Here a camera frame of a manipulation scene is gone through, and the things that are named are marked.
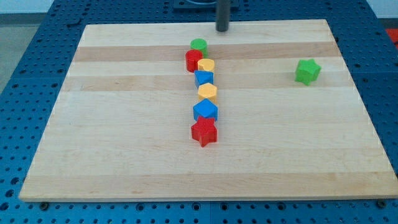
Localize red star block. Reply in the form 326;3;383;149
191;116;218;147

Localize green star block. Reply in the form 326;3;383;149
295;58;322;86

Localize blue cube block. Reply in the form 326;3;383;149
193;99;218;121

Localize yellow hexagon block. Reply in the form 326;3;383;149
198;83;218;104

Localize blue triangle block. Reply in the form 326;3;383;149
194;70;214;88

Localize yellow rounded block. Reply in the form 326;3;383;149
197;58;215;72

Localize red cylinder block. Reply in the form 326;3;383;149
185;49;203;73

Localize green cylinder block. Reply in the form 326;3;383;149
190;38;208;58

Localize wooden board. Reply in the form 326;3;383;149
19;19;397;202

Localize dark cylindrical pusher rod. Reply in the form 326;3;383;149
215;0;231;32

